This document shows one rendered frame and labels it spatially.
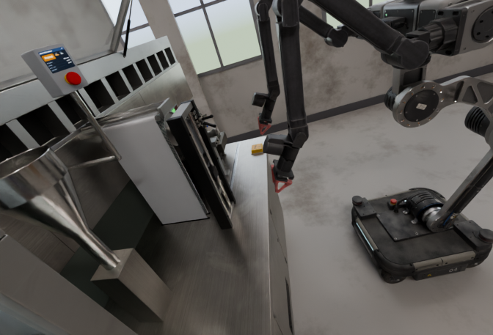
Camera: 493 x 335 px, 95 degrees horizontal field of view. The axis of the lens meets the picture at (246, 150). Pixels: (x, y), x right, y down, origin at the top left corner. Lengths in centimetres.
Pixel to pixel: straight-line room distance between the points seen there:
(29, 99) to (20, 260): 80
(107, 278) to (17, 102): 59
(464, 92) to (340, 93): 240
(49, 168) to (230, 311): 64
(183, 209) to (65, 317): 86
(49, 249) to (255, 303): 66
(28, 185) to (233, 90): 281
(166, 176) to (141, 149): 15
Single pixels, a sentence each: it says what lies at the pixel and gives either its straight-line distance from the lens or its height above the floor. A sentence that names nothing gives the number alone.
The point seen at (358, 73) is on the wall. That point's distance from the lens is 360.
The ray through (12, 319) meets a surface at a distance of 28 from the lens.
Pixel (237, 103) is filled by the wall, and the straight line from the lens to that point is 326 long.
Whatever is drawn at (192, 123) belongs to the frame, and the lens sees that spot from 85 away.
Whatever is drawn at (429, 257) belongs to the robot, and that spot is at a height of 24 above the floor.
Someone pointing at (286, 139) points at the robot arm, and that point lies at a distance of 80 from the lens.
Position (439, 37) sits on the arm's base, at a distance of 88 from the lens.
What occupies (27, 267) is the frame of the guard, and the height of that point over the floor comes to 154.
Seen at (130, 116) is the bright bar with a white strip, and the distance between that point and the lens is 94.
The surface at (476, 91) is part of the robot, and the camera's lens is 134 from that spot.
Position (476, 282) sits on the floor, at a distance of 203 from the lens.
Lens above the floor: 166
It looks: 31 degrees down
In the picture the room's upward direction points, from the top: 18 degrees counter-clockwise
